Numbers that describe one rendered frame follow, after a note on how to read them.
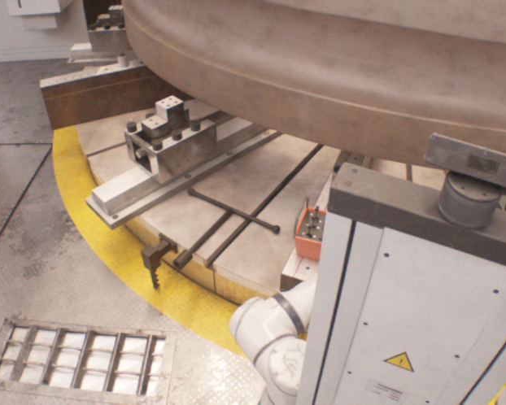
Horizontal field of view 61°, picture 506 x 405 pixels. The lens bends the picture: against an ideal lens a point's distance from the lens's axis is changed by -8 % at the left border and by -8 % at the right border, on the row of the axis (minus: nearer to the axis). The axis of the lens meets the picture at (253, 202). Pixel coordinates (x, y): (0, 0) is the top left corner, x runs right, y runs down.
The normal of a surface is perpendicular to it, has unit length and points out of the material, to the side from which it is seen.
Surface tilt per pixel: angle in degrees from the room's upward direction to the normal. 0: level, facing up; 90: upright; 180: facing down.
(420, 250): 90
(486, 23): 90
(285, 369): 9
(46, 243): 0
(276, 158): 0
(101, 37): 90
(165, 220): 0
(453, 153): 62
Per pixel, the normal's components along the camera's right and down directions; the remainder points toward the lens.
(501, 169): -0.40, 0.16
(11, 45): -0.04, 0.66
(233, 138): 0.66, 0.21
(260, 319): -0.15, -0.67
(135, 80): 0.37, 0.62
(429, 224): -0.45, 0.59
